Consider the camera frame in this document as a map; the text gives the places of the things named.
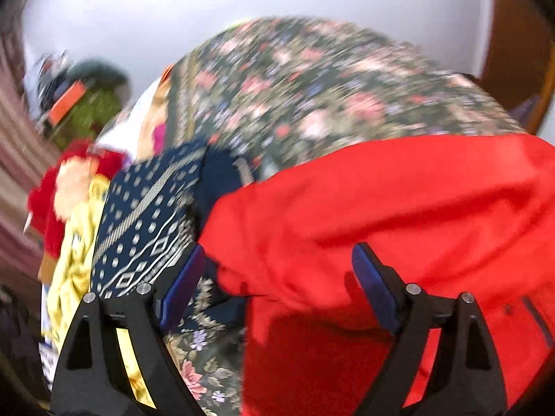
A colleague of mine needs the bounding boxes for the striped pink curtain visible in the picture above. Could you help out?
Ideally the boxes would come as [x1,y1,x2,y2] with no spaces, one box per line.
[1,17,59,279]

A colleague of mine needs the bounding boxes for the green patterned cloth pile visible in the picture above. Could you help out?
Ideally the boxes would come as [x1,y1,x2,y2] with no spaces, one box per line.
[50,88,121,150]

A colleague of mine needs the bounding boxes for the dark green cushion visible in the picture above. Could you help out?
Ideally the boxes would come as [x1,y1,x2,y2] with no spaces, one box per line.
[67,58,131,99]

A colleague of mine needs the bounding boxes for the navy patterned garment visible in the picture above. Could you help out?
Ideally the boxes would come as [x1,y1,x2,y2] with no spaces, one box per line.
[90,140,254,298]

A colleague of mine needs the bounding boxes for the cream beige blanket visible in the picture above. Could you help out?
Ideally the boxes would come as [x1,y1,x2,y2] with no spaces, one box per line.
[95,67,175,164]

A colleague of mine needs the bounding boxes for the orange box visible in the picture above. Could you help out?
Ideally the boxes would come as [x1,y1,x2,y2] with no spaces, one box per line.
[48,81,87,127]

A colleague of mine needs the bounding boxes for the brown wooden wardrobe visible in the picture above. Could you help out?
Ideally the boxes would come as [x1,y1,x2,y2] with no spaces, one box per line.
[478,0,554,134]

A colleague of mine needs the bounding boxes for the red and cream plush toy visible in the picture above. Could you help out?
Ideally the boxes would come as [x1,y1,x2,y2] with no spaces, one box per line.
[27,140,127,259]

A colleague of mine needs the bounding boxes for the red zip jacket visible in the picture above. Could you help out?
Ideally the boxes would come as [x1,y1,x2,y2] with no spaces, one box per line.
[200,134,554,415]

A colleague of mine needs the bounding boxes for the yellow patterned garment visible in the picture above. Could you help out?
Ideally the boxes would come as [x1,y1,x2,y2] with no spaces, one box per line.
[40,174,157,410]

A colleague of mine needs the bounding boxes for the floral green bedspread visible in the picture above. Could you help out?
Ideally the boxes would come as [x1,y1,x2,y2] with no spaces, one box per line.
[165,18,521,415]

